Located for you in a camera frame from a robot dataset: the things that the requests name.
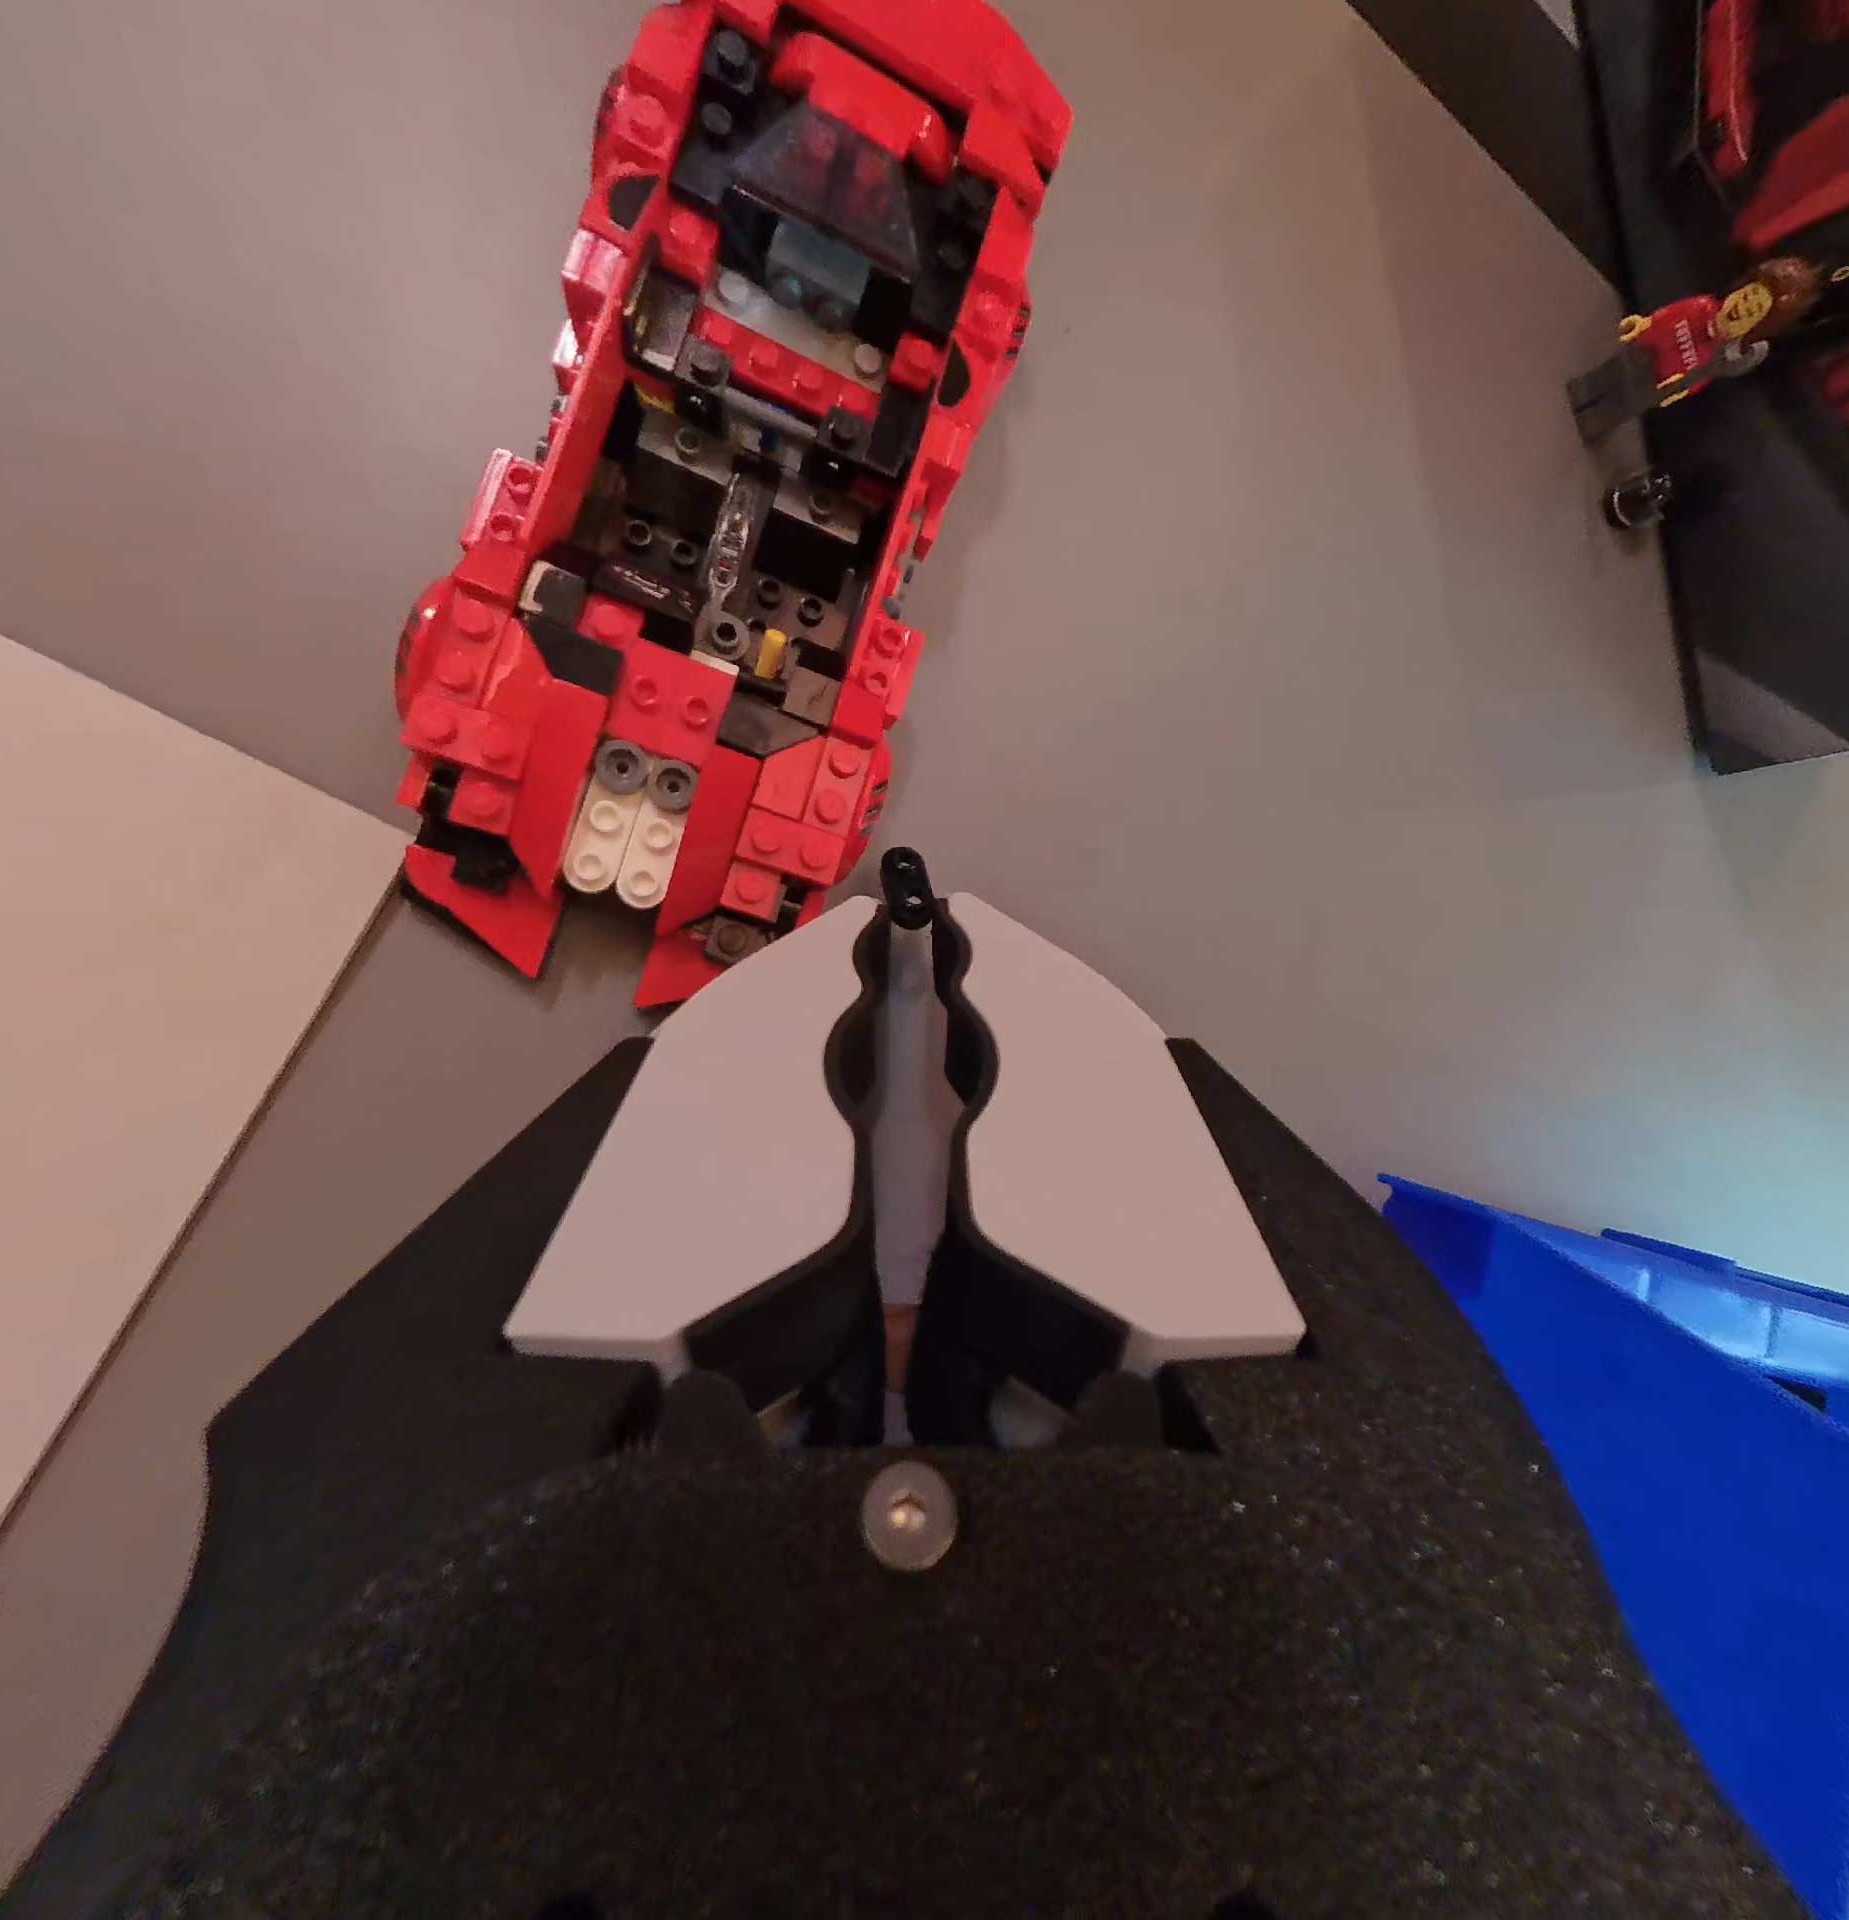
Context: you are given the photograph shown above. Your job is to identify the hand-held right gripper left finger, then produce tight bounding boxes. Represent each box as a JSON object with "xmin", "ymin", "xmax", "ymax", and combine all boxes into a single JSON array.
[{"xmin": 501, "ymin": 895, "xmax": 885, "ymax": 1383}]

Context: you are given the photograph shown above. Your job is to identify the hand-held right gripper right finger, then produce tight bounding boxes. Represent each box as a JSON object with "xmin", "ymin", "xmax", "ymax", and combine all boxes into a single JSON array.
[{"xmin": 935, "ymin": 891, "xmax": 1311, "ymax": 1376}]

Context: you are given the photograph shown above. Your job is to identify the red toy brick car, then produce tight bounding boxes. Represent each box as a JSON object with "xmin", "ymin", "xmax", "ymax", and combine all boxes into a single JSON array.
[{"xmin": 391, "ymin": 0, "xmax": 1079, "ymax": 1013}]

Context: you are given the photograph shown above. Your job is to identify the blue plastic bin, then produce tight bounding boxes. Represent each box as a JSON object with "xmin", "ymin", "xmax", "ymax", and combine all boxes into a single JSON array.
[{"xmin": 1379, "ymin": 1174, "xmax": 1849, "ymax": 1920}]

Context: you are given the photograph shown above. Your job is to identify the instruction booklet with car print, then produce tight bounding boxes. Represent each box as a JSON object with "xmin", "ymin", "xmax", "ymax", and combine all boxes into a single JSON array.
[{"xmin": 0, "ymin": 617, "xmax": 411, "ymax": 1582}]

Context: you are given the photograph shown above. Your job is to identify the toy car printed box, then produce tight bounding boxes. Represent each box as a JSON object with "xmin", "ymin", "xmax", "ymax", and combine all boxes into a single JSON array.
[{"xmin": 1577, "ymin": 0, "xmax": 1849, "ymax": 777}]

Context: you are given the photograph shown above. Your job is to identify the red toy minifigure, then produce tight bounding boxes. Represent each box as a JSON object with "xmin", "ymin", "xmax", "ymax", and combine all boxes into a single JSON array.
[{"xmin": 1566, "ymin": 257, "xmax": 1826, "ymax": 441}]

